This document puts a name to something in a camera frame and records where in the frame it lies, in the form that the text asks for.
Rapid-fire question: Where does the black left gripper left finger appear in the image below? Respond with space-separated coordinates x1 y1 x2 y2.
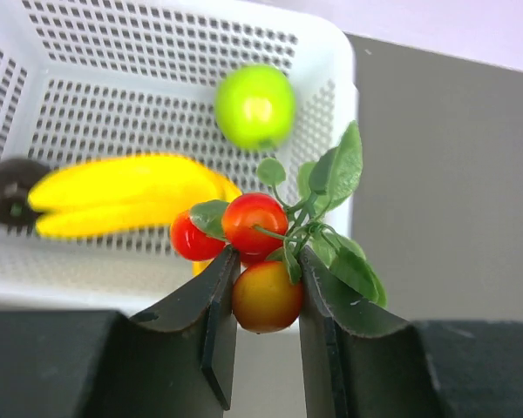
0 247 240 417

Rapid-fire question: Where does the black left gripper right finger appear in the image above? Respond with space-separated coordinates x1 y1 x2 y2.
299 248 523 417

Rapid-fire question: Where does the red cherry sprig with leaves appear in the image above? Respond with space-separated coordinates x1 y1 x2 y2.
170 121 387 334

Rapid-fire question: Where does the yellow banana bunch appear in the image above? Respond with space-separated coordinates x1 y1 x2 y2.
28 153 241 239

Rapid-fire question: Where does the dark purple plum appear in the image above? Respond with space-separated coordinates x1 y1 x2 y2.
0 157 51 226

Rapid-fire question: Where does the green apple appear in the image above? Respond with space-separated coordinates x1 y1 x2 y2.
214 64 296 151

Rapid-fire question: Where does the white perforated plastic basket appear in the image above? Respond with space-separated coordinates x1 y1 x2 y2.
0 1 357 312

